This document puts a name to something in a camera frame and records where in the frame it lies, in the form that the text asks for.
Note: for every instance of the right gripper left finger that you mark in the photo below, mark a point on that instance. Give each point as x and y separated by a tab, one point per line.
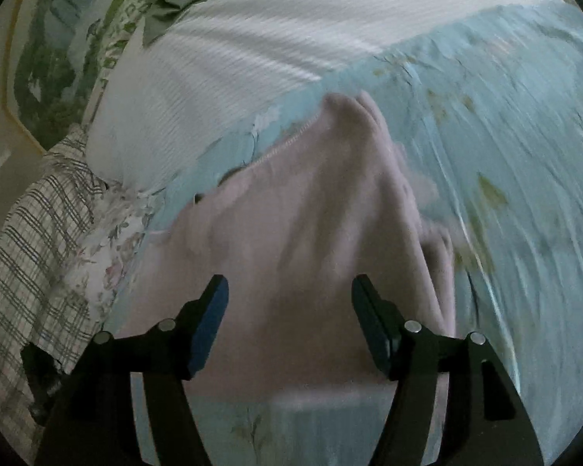
201	320

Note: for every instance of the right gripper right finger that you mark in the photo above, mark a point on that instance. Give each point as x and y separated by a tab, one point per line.
382	326

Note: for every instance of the pink knit t-shirt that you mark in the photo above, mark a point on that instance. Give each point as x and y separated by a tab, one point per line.
290	233

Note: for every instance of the white floral pink cloth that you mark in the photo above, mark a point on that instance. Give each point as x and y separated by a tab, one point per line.
120	221

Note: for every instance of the plaid checkered blanket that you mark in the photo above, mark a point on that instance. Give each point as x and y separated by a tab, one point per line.
41	233

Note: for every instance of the white striped pillow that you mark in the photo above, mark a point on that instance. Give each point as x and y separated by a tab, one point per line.
166	101

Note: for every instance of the green pillow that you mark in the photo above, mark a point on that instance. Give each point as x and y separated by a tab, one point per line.
62	52

